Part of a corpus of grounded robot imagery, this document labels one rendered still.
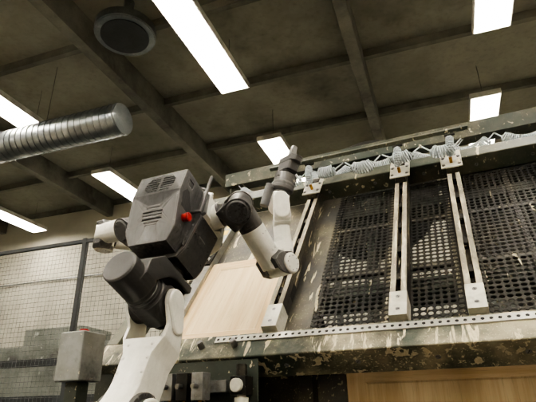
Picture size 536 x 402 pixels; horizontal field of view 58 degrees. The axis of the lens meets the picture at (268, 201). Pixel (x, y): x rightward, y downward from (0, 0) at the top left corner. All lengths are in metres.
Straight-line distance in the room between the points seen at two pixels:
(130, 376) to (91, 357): 0.55
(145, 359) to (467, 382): 1.07
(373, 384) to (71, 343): 1.14
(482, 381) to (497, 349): 0.25
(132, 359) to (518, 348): 1.13
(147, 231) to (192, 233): 0.15
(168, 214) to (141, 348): 0.42
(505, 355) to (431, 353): 0.21
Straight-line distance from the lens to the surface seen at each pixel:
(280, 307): 1.92
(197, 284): 2.36
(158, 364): 1.54
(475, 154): 2.64
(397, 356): 1.69
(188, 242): 1.63
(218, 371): 1.87
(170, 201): 1.65
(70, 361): 2.04
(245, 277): 2.30
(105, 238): 2.10
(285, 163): 1.96
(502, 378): 1.88
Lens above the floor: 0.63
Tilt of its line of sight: 24 degrees up
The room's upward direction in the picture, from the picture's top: 1 degrees counter-clockwise
